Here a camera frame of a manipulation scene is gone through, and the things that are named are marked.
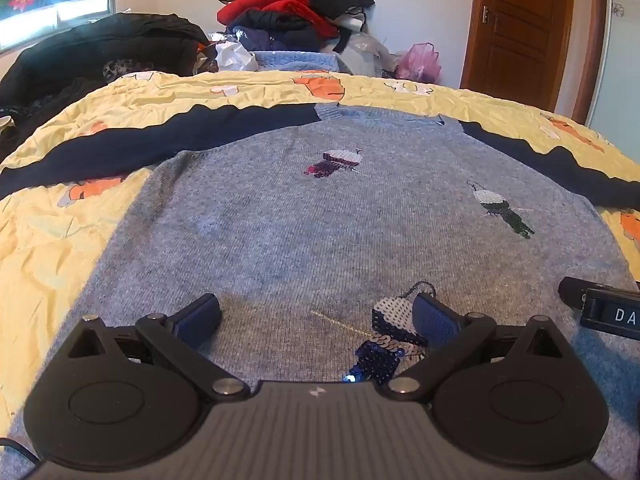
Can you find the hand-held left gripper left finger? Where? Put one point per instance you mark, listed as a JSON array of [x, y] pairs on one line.
[[200, 317]]

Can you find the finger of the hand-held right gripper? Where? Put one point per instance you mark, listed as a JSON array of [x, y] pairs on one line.
[[572, 291]]

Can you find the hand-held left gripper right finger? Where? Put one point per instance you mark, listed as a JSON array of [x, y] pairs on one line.
[[435, 320]]

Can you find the grey sweater with navy sleeves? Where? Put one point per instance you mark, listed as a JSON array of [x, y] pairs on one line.
[[280, 220]]

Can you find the yellow carrot print bedsheet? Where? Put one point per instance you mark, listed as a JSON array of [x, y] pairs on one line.
[[55, 240]]

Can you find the white wardrobe panel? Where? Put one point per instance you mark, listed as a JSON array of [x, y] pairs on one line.
[[617, 60]]

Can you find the pink plastic bag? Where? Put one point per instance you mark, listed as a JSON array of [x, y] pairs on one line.
[[420, 62]]

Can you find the brown wooden door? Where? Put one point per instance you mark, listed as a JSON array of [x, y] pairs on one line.
[[520, 35]]

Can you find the white plastic bag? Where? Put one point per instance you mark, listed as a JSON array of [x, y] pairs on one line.
[[235, 56]]

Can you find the clear plastic bag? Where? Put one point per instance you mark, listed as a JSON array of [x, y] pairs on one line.
[[367, 55]]

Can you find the light blue knit garment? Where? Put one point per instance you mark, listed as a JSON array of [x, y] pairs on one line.
[[300, 61]]

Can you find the black coat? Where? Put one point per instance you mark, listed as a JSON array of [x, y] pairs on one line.
[[100, 47]]

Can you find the navy jacket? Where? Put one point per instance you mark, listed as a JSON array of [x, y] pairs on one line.
[[275, 27]]

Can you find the red garment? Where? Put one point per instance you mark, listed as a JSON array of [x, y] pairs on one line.
[[280, 2]]

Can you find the window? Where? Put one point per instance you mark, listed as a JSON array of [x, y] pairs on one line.
[[75, 15]]

